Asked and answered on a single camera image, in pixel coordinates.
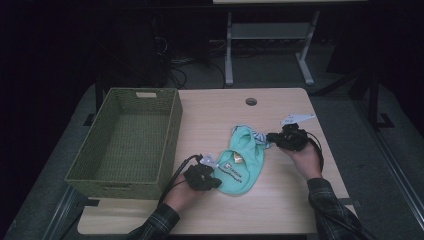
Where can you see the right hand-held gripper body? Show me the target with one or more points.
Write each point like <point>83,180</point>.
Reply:
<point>293,138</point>

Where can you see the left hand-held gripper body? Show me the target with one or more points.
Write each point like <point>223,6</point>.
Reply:
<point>198,175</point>

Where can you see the mint green small shirt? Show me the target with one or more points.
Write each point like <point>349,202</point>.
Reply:
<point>240,166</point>

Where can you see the green woven basket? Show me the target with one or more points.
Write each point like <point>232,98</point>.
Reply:
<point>133,140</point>

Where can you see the person's right hand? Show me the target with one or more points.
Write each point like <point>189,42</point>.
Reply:
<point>306,161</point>

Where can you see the person's left hand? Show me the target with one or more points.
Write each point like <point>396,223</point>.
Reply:
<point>181,196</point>

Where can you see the black metal stand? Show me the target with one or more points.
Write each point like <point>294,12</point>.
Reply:
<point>373,96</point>

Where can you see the white metal stand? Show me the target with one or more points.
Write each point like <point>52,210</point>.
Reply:
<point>266,31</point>

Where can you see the aluminium floor rail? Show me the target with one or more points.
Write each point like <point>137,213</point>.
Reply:
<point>393,160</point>
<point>61,213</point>

